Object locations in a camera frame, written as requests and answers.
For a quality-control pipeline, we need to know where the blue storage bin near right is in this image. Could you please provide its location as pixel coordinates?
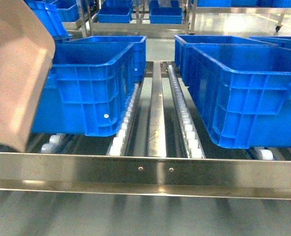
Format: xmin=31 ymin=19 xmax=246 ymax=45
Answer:
xmin=186 ymin=44 xmax=291 ymax=149

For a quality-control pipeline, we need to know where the blue storage bin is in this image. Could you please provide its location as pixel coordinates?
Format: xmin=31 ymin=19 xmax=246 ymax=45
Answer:
xmin=149 ymin=0 xmax=183 ymax=24
xmin=31 ymin=42 xmax=134 ymax=137
xmin=186 ymin=44 xmax=291 ymax=149
xmin=97 ymin=0 xmax=133 ymax=24

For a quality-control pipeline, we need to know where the beige plastic dustpan tray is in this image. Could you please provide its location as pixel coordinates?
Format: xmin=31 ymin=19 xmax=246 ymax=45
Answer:
xmin=0 ymin=0 xmax=55 ymax=152

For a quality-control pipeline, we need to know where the blue storage bin rear left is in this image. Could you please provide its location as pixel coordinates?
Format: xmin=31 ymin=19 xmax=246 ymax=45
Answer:
xmin=97 ymin=0 xmax=133 ymax=24

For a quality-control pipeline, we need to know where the stainless steel flow rack shelf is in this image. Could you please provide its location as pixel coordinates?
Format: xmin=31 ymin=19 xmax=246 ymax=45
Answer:
xmin=0 ymin=61 xmax=291 ymax=200

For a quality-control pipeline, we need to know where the blue storage bin rear right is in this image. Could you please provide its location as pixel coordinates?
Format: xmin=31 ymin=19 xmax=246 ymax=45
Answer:
xmin=149 ymin=0 xmax=183 ymax=24

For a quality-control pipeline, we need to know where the blue storage bin near left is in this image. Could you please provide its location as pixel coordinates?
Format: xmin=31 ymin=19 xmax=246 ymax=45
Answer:
xmin=31 ymin=42 xmax=134 ymax=137

